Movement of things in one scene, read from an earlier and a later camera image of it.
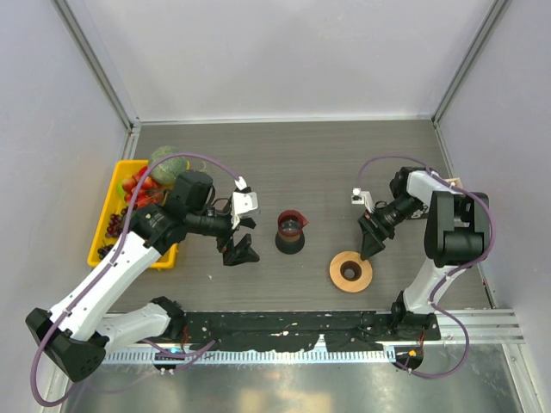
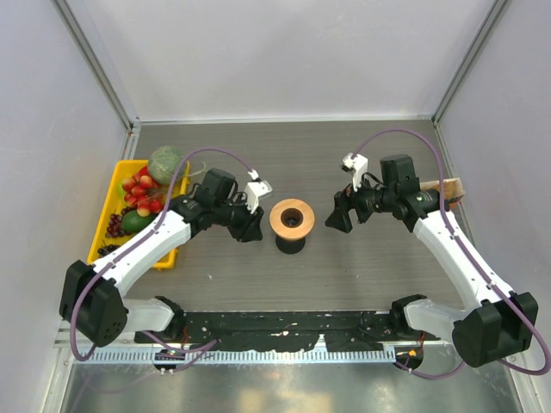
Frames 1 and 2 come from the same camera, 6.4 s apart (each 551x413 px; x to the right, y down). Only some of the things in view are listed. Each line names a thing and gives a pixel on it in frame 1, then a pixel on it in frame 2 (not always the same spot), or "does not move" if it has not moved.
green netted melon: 168,170 does not move
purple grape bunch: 114,230 does not move
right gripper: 371,224 to 343,202
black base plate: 300,330 does not move
